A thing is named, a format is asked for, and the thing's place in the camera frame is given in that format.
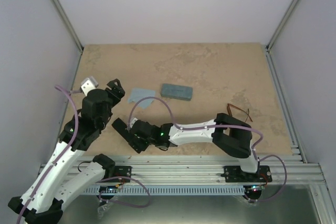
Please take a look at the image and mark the light blue cloth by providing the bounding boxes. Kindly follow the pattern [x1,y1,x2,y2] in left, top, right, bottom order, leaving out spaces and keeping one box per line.
[128,88,156,109]

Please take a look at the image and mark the black glasses case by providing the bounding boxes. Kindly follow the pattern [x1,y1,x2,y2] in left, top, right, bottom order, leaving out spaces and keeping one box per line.
[112,118,135,146]

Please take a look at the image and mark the blue-grey glasses case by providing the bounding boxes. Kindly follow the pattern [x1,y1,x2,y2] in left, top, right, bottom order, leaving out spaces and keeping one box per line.
[160,83,193,101]

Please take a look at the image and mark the brown frame sunglasses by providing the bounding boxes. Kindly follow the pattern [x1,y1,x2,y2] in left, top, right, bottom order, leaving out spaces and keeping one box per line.
[226,103,253,122]

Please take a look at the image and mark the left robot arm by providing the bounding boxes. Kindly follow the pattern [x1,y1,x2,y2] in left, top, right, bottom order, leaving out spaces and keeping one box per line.
[8,77,125,223]

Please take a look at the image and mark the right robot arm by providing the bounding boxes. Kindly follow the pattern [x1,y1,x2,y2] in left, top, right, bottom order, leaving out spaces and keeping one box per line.
[127,113,260,182]

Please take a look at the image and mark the clear plastic wrap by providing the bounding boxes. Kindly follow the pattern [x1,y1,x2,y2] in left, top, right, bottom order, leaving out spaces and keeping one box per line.
[97,202,111,220]

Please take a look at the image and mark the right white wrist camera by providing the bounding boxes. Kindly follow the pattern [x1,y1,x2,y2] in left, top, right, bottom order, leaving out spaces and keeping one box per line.
[127,117,138,131]

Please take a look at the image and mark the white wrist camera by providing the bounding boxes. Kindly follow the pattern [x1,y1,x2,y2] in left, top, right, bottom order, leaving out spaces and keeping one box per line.
[80,76,99,96]
[127,117,138,131]

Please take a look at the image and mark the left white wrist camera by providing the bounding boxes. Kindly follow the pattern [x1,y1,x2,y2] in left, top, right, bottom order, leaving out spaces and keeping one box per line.
[80,76,99,96]

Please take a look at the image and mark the aluminium rail frame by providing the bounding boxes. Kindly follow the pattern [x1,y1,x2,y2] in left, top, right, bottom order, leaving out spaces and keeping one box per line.
[22,154,329,224]

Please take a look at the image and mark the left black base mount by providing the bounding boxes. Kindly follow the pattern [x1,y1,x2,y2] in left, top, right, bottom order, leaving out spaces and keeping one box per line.
[103,166,132,184]

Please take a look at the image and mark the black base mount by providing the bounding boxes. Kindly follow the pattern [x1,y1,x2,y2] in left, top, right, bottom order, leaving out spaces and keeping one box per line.
[103,166,132,184]
[221,165,272,183]

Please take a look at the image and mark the lower purple cable loop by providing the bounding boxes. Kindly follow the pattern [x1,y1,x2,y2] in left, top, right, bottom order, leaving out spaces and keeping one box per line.
[98,176,153,208]

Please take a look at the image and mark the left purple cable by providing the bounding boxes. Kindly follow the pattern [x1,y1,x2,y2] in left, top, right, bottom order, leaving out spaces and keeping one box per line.
[15,85,85,224]

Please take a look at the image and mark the blue slotted cable duct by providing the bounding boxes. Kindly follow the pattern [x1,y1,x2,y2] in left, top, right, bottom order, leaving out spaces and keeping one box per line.
[83,185,245,196]

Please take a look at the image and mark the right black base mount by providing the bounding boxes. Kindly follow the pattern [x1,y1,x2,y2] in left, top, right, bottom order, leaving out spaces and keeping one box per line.
[221,165,272,183]

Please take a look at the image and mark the left aluminium corner post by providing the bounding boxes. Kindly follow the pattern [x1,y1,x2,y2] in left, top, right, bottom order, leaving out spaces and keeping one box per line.
[36,0,85,53]

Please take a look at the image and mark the aluminium corner post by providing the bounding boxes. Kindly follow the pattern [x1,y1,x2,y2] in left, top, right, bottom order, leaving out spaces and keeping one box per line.
[265,0,318,51]
[36,0,85,53]

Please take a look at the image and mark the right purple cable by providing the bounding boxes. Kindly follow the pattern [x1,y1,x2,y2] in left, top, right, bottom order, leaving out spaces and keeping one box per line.
[127,97,288,204]

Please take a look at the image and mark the right aluminium corner post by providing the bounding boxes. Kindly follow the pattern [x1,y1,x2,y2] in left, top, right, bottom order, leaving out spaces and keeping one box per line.
[265,0,318,51]

